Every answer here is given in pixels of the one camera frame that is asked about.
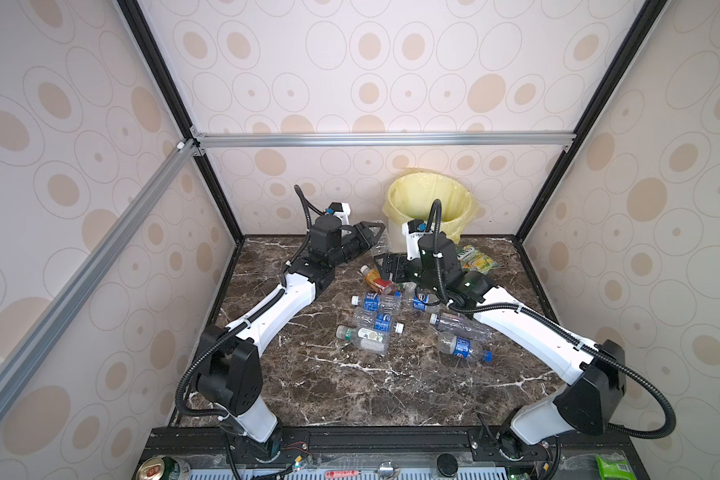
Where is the orange juice bottle red label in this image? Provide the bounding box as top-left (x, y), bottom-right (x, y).
top-left (360, 265), bottom-right (396, 295)

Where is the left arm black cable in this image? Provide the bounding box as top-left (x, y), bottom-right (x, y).
top-left (173, 183), bottom-right (328, 418)

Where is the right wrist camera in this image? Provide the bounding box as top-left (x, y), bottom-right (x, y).
top-left (401, 219), bottom-right (427, 261)

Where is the clear bottle blue cap right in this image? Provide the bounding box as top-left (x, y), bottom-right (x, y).
top-left (437, 332), bottom-right (493, 363)

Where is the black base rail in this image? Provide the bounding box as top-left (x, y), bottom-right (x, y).
top-left (138, 426), bottom-right (649, 479)

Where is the blue label bottle white cap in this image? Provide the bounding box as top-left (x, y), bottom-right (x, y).
top-left (351, 292), bottom-right (403, 315)

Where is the clear bottle green band label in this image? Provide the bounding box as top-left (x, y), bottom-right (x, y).
top-left (336, 325), bottom-right (389, 356)

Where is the Pepsi label clear bottle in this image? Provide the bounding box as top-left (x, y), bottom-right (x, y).
top-left (404, 292), bottom-right (437, 313)

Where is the white ribbed waste bin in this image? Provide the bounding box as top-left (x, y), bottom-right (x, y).
top-left (387, 219), bottom-right (406, 254)

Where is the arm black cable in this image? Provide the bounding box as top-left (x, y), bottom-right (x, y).
top-left (173, 183), bottom-right (328, 418)
top-left (425, 197), bottom-right (678, 440)

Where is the green Fox's candy bag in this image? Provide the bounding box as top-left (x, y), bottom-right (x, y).
top-left (457, 245), bottom-right (497, 274)

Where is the black corner frame post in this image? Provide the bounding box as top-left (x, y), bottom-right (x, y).
top-left (116, 0), bottom-right (245, 245)

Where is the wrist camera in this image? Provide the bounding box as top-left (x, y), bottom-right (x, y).
top-left (325, 202), bottom-right (351, 225)
top-left (401, 219), bottom-right (427, 261)

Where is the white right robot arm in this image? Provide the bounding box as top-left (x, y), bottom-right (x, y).
top-left (373, 231), bottom-right (626, 458)

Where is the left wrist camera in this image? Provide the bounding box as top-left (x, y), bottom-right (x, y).
top-left (325, 202), bottom-right (351, 225)

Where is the soda water bottle blue label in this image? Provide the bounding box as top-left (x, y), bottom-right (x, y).
top-left (352, 307), bottom-right (404, 334)

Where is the green beer can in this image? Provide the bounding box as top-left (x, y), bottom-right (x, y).
top-left (134, 456), bottom-right (189, 480)

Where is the green packet bottom right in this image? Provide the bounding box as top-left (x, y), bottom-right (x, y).
top-left (595, 454), bottom-right (636, 480)

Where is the diagonal aluminium rail left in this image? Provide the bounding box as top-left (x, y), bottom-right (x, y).
top-left (0, 138), bottom-right (199, 422)

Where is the horizontal aluminium rail back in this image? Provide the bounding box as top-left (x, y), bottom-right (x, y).
top-left (196, 131), bottom-right (576, 149)

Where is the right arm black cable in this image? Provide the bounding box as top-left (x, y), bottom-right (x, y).
top-left (425, 197), bottom-right (678, 440)

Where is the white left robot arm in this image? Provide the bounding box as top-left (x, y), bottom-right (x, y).
top-left (175, 213), bottom-right (385, 444)

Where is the clear bottle dark label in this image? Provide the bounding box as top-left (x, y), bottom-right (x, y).
top-left (430, 312), bottom-right (494, 343)

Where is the clear plastic bottle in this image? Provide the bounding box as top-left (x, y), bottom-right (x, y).
top-left (372, 230), bottom-right (390, 257)

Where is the black right corner post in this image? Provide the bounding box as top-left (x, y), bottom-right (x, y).
top-left (515, 0), bottom-right (670, 245)

